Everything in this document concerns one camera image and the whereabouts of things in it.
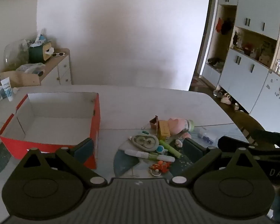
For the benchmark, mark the white pen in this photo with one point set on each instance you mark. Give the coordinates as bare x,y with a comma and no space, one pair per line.
142,154

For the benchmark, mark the black hanging garment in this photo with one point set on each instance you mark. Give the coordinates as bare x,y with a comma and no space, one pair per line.
227,25

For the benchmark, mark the white tube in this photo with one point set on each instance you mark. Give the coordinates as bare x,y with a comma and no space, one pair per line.
7,89

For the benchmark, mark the wooden chair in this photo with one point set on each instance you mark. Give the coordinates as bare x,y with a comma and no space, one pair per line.
247,123

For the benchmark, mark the white wall cabinet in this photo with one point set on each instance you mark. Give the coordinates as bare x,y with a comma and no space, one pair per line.
254,9

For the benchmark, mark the white blue plastic packet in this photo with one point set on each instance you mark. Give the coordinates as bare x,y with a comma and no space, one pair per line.
38,39

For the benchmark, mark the red cardboard box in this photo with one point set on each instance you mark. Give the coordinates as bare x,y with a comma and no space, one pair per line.
14,148

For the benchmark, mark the pink haired doll figure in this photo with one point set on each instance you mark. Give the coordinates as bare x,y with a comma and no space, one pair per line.
185,135

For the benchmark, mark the teal small toy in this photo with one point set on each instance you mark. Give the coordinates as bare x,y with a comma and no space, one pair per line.
144,132

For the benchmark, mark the brown cardboard piece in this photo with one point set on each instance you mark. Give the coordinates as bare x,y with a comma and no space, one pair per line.
21,79

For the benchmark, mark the green marker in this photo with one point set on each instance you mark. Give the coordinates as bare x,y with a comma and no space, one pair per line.
170,148

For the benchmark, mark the wooden sideboard with white drawers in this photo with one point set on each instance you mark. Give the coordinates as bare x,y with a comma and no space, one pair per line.
64,70

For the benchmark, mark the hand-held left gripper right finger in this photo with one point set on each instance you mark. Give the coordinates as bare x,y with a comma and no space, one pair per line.
191,149

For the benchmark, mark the clear bag with blue pieces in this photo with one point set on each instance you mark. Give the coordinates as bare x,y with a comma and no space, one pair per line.
206,135

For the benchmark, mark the small jar with green lid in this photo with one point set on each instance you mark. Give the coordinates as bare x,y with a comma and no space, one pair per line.
189,124

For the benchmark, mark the clear plastic bag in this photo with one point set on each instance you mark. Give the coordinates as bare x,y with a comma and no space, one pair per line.
30,67

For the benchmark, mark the grey green owl case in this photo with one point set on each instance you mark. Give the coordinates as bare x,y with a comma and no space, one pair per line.
144,141

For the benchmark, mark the red hanging garment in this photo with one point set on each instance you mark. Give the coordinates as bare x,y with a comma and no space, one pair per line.
220,24

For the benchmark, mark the clear glass bowl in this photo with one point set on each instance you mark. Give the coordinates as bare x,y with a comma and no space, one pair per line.
16,53

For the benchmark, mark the white sunglasses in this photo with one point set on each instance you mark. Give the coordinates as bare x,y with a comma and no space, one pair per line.
58,54

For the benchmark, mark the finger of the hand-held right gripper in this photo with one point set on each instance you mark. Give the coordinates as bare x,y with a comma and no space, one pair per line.
231,142
270,136

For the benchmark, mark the green tissue box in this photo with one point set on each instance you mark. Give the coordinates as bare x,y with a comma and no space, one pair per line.
36,53

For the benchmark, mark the pink round toy shell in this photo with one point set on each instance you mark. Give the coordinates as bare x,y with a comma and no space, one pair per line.
177,124

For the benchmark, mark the grey shoe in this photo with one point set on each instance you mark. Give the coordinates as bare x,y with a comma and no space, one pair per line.
217,93

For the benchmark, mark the yellow small box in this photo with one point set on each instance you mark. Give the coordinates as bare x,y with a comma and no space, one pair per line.
164,130

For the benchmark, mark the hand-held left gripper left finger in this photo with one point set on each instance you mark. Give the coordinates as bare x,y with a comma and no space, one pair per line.
84,148

